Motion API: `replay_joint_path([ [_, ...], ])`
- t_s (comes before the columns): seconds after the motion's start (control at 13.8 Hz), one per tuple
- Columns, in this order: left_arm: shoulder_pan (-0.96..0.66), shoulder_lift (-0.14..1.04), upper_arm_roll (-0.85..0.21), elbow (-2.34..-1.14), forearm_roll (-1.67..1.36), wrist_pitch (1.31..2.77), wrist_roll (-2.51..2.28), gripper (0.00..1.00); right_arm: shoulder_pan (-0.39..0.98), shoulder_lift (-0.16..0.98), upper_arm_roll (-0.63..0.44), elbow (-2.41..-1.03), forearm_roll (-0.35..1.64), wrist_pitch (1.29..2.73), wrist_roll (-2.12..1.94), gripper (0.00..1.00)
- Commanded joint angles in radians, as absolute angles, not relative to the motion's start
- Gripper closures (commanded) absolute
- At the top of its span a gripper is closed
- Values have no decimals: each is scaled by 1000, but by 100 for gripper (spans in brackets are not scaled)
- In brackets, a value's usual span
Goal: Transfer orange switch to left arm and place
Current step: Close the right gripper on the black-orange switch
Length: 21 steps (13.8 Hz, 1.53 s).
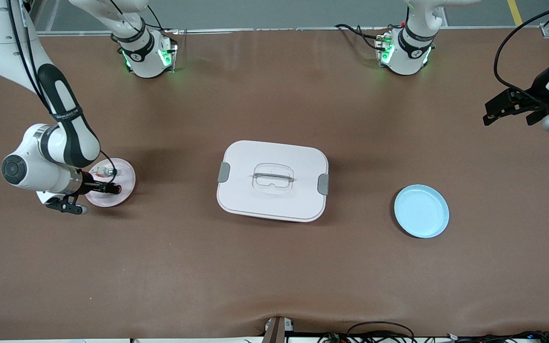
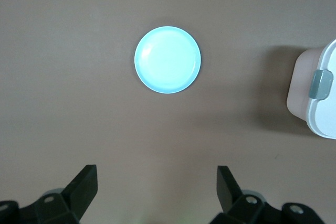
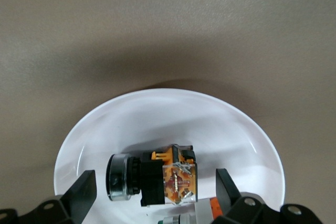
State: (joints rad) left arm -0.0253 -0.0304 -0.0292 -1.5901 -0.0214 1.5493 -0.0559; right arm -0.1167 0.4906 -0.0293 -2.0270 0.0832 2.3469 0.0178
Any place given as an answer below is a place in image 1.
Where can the orange push-button switch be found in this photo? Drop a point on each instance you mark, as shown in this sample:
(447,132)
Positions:
(117,189)

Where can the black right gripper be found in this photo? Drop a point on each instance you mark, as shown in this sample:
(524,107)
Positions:
(87,181)

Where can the white lidded storage box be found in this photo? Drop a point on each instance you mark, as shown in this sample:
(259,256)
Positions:
(274,200)

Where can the green push-button switch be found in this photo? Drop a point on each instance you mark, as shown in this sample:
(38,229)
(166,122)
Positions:
(110,170)

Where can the yellow floor tape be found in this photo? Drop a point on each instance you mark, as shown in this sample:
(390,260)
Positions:
(514,12)

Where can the pink round plate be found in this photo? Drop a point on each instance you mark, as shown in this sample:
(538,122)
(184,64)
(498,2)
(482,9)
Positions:
(124,176)

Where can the metal table edge rail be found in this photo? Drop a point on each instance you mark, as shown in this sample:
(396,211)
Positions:
(274,29)

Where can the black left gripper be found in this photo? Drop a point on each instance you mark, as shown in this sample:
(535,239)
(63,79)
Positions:
(536,89)

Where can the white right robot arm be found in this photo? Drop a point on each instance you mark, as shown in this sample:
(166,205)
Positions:
(65,119)

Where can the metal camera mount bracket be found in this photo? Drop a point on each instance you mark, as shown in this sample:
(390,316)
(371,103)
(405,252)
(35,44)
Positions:
(277,331)

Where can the light blue round plate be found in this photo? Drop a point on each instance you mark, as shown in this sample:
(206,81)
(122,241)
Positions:
(421,211)

